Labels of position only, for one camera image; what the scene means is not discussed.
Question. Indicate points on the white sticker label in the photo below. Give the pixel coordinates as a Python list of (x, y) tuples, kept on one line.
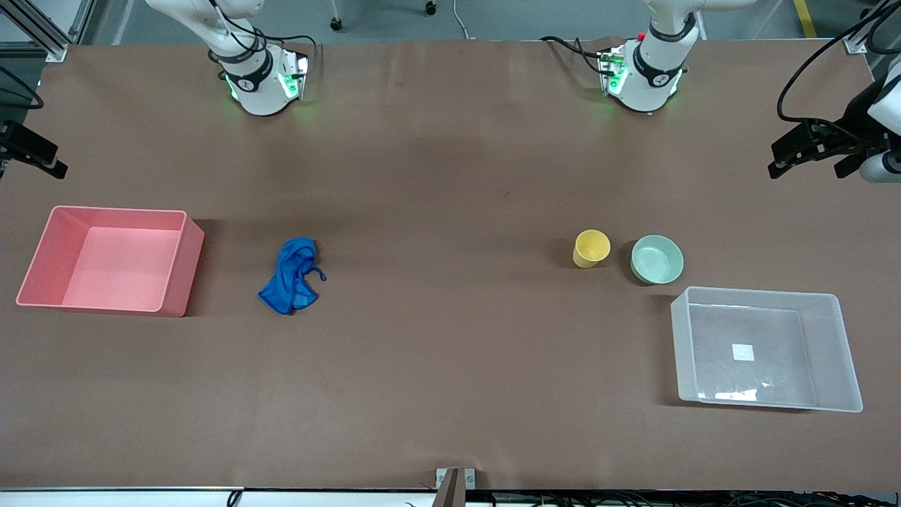
[(742, 352)]

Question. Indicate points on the blue cloth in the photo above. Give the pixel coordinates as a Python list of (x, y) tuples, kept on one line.
[(292, 278)]

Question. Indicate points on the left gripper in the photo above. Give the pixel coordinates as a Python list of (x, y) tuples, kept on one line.
[(852, 121)]

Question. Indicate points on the mint green bowl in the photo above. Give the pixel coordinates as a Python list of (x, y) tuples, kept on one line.
[(657, 260)]

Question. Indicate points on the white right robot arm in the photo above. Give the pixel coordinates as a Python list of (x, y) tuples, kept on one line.
[(257, 88)]

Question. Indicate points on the yellow plastic cup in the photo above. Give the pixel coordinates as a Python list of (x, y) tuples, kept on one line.
[(590, 250)]

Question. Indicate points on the pink plastic box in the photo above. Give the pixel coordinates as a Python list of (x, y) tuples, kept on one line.
[(112, 267)]

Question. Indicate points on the aluminium frame profile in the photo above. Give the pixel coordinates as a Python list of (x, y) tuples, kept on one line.
[(862, 39), (42, 32)]

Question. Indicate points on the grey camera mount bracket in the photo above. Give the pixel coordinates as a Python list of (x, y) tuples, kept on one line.
[(455, 486)]

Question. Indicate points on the clear plastic bin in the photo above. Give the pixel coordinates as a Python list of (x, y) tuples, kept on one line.
[(764, 352)]

